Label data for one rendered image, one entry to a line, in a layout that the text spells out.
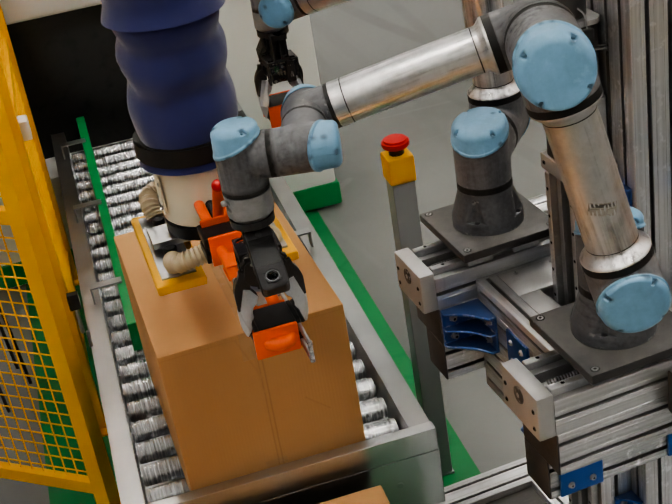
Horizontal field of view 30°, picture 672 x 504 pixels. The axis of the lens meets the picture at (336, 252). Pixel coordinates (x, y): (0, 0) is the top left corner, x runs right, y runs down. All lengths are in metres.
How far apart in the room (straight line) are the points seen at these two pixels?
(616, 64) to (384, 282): 2.39
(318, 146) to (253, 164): 0.10
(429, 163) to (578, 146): 3.50
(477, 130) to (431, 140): 3.06
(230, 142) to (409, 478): 1.19
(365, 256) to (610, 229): 2.81
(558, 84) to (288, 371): 1.07
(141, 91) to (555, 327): 0.89
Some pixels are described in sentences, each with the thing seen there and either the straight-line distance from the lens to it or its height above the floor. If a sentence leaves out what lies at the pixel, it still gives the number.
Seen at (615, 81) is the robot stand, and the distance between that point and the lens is 2.29.
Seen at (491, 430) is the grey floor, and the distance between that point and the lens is 3.75.
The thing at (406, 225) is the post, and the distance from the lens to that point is 3.15.
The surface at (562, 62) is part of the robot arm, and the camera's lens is 1.81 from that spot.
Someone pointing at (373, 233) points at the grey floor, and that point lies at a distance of 4.86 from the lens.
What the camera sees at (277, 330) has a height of 1.24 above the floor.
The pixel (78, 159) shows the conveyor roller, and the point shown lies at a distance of 4.67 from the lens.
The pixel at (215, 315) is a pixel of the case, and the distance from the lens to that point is 2.64.
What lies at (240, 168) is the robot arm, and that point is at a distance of 1.88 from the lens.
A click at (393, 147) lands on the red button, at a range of 3.05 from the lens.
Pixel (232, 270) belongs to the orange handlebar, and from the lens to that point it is 2.21.
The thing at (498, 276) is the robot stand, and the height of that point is 0.95.
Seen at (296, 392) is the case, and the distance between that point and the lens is 2.67.
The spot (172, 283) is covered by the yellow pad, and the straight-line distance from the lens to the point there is 2.46.
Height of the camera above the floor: 2.29
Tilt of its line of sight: 29 degrees down
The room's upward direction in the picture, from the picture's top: 10 degrees counter-clockwise
